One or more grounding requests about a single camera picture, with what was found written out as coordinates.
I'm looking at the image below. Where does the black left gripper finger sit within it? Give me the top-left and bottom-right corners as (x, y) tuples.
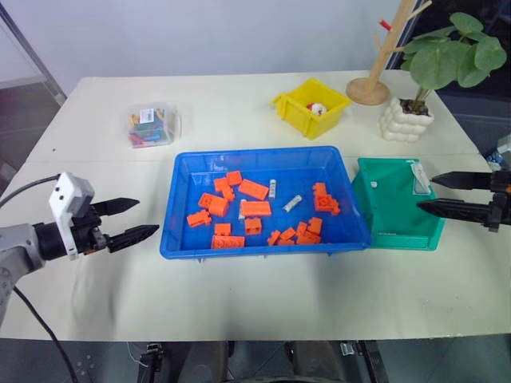
(105, 224), (160, 254)
(92, 196), (141, 219)

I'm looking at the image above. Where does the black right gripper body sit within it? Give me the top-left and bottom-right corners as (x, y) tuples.
(484, 168), (511, 234)

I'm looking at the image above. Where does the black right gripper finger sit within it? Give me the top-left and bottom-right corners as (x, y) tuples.
(416, 199), (495, 229)
(428, 171), (493, 192)

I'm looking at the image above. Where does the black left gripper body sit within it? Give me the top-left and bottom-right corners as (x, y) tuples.
(71, 201), (110, 256)

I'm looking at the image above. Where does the green plastic bin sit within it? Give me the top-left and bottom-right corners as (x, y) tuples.
(351, 156), (446, 252)

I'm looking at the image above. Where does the clear box of colourful items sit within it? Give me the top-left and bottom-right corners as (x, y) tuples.
(125, 102), (184, 150)

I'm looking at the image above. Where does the clear label tag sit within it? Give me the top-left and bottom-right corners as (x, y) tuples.
(408, 160), (433, 197)

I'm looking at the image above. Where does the blue and grey object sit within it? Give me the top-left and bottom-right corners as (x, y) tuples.
(485, 133), (511, 169)

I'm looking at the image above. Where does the white bubbly plant pot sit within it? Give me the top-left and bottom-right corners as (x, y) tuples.
(378, 96), (436, 143)

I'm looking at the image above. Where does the large orange block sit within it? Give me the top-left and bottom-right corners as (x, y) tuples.
(197, 191), (231, 217)
(313, 193), (344, 215)

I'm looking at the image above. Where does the long orange block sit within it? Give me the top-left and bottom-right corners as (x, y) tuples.
(240, 199), (273, 219)
(210, 234), (247, 250)
(237, 178), (270, 201)

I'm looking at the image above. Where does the orange stepped block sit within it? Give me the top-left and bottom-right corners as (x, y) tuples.
(212, 177), (237, 201)

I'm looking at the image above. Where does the green leafy plant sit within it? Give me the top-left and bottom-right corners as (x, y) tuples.
(400, 11), (509, 105)

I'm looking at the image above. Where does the wooden branch stand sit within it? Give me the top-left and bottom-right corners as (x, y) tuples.
(345, 0), (434, 106)

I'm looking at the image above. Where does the blue plastic tray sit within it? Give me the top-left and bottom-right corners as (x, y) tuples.
(159, 145), (373, 261)

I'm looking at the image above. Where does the yellow plastic bin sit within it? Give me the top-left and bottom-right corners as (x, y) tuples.
(271, 77), (354, 141)

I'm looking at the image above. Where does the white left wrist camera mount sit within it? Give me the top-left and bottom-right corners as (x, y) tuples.
(48, 172), (96, 262)

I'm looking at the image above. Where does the grey left wrist cable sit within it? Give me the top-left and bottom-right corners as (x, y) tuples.
(0, 176), (60, 208)

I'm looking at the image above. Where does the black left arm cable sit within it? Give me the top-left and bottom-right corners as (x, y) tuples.
(11, 286), (80, 383)

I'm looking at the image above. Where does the grey metal frame pole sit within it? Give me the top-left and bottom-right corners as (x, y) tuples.
(0, 0), (68, 105)

